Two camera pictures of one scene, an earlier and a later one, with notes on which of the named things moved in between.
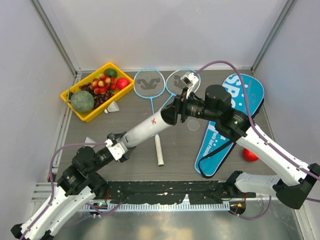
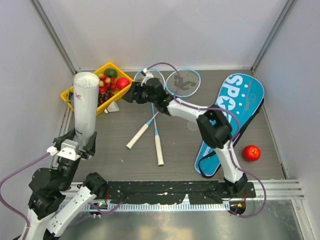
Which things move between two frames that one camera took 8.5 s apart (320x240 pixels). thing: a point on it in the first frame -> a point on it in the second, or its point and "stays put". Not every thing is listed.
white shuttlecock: (112, 107) stays put
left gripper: (115, 136) -> (90, 147)
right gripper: (170, 113) -> (136, 88)
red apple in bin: (121, 82) stays put
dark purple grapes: (99, 99) stays put
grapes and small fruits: (101, 84) stays put
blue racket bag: (247, 95) stays put
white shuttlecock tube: (149, 128) -> (86, 86)
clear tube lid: (193, 125) stays put
